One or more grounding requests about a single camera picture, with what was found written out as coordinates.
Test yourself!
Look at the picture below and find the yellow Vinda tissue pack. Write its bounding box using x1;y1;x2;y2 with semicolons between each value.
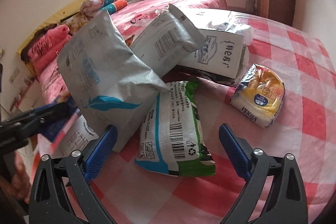
230;64;285;128

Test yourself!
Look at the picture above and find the green white wipes pack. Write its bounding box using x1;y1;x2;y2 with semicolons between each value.
135;81;215;177

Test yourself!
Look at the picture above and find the large grey mailer bag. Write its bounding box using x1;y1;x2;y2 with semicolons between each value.
57;12;168;152

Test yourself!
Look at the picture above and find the white milk carton box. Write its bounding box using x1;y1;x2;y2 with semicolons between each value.
178;29;247;86

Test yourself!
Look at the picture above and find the grey barcode mailer bag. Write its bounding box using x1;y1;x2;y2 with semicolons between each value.
130;4;205;77

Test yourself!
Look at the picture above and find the person left hand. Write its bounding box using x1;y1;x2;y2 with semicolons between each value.
1;152;31;204

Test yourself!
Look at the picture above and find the lower pink pillow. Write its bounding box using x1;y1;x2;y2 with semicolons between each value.
29;35;72;76

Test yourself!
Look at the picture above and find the pink checkered plastic sheet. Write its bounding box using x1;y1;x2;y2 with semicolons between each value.
91;9;335;223

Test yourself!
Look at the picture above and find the yellow headboard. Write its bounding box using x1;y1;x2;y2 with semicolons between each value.
16;0;104;75

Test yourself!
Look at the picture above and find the pink love you pillow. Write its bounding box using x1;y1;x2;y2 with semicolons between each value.
26;24;71;61

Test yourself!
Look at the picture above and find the floral pillow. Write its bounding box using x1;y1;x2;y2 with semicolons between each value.
63;12;90;36

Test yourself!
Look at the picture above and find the rolled colourful quilt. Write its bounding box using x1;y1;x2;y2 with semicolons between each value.
80;0;128;18

